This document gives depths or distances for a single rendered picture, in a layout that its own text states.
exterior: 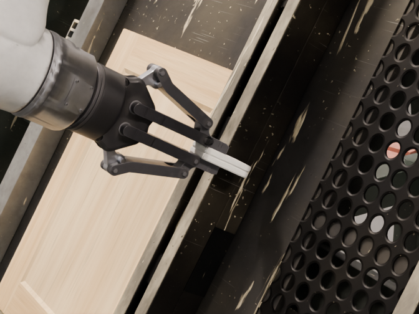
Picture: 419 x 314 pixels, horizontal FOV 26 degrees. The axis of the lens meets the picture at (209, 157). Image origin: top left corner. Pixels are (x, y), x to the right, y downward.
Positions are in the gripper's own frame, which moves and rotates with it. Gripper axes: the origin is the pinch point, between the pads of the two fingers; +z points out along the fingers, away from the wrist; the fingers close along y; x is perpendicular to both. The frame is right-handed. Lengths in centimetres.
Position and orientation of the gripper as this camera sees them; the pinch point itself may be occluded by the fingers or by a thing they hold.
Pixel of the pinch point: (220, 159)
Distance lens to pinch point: 104.3
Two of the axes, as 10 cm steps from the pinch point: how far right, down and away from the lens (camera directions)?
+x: -5.2, -2.9, 8.0
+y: 4.4, -9.0, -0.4
